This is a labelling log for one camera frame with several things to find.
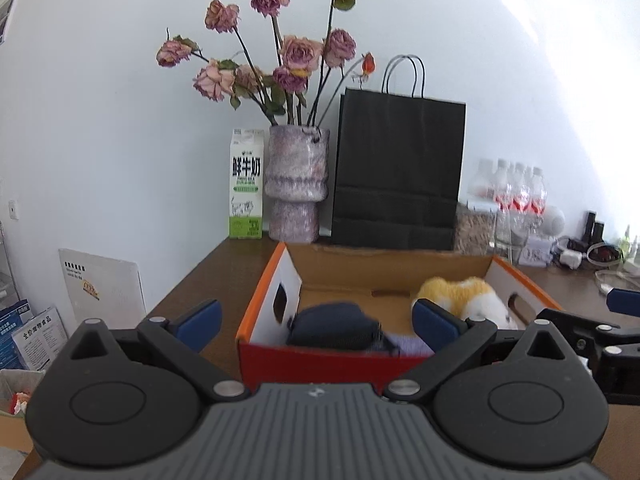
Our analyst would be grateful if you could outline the purple knitted cloth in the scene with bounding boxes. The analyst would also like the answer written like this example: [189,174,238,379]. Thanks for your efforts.
[381,334,434,358]

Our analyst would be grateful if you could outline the yellow white plush hamster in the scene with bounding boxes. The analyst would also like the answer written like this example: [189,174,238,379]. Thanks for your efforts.
[411,276,520,330]

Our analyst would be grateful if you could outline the navy zipper pouch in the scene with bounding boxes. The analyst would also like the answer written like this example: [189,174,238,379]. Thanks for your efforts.
[286,302,398,354]

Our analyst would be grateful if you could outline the white tin box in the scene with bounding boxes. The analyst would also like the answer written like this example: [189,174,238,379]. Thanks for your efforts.
[518,235,555,268]

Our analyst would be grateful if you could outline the white round speaker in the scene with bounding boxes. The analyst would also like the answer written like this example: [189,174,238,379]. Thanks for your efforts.
[540,206,565,237]

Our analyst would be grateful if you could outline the clear jar of seeds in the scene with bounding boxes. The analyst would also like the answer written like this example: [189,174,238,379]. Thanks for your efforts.
[454,200,498,256]

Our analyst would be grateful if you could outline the red orange cardboard box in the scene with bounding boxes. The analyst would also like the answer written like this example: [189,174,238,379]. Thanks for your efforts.
[236,243,559,390]

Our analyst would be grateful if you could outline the clear glass cup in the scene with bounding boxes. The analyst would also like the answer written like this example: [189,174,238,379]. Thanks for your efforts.
[495,209,529,264]

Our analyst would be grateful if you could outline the blue white brochures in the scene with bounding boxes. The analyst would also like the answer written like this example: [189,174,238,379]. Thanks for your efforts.
[0,299,67,372]

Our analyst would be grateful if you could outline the pack of water bottles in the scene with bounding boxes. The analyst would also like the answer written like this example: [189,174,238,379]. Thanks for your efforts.
[468,159,548,217]

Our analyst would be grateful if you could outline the cardboard waste box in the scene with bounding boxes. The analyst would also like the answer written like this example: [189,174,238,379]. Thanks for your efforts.
[0,370,44,453]

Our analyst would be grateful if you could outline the black paper bag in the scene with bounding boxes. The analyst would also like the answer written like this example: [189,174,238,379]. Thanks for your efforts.
[331,54,466,252]

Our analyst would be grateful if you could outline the purple ceramic vase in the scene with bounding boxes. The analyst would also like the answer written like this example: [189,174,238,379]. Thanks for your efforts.
[265,125,330,244]

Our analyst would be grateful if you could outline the white green milk carton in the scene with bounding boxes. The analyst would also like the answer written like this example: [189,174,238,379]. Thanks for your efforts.
[229,128,265,240]

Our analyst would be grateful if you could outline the dried pink rose bouquet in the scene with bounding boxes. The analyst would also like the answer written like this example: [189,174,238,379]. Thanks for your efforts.
[155,0,376,128]

